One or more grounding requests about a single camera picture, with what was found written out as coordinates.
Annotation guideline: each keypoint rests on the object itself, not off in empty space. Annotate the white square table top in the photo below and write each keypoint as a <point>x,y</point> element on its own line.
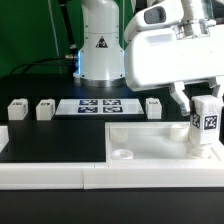
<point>144,141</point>

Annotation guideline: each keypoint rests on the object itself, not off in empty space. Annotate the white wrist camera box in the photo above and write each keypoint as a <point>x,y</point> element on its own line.
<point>158,16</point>

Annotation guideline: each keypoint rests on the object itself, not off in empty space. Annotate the white marker base plate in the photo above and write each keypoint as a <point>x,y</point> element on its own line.
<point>99,107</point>

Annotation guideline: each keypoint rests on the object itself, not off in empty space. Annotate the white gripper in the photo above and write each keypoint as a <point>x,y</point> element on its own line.
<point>157,58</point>

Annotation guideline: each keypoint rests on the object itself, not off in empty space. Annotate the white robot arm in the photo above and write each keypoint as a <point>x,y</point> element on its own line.
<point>101,60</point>

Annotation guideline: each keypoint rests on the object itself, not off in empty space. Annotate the white U-shaped obstacle fence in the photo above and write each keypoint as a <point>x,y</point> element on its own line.
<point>72,155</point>

